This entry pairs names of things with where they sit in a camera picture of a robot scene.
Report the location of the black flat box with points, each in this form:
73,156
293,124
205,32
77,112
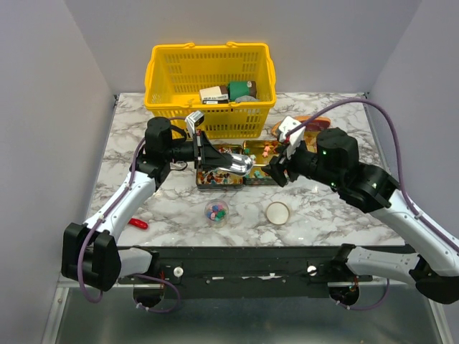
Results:
214,102

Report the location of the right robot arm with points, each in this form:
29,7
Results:
433,265

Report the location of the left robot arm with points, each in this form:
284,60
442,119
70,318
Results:
122,200

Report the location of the fake meat slice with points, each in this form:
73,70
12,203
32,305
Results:
312,129

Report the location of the white brown box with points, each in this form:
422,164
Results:
215,93

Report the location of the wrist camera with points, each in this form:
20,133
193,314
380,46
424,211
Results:
193,121
290,133

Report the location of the metal scoop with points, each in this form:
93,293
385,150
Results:
240,165

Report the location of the clear glass jar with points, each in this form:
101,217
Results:
216,213

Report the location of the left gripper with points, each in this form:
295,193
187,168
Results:
209,156

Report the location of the green brown package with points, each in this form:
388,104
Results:
237,89

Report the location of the tin of star candies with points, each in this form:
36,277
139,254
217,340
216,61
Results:
260,151

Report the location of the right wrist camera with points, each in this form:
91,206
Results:
290,133

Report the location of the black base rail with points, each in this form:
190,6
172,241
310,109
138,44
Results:
240,272

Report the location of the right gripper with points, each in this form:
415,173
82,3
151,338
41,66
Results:
276,166

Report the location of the grey pouch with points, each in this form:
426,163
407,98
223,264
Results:
245,98

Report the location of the tin of gummy candies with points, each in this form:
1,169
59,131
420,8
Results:
310,138

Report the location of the round jar lid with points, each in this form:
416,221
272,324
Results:
277,213

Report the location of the yellow plastic shopping basket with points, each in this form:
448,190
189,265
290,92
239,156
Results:
176,73

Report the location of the red chili pepper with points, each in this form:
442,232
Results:
138,224

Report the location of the tin of lollipops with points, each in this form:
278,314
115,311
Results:
214,180

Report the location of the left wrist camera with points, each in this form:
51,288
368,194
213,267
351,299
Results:
193,121

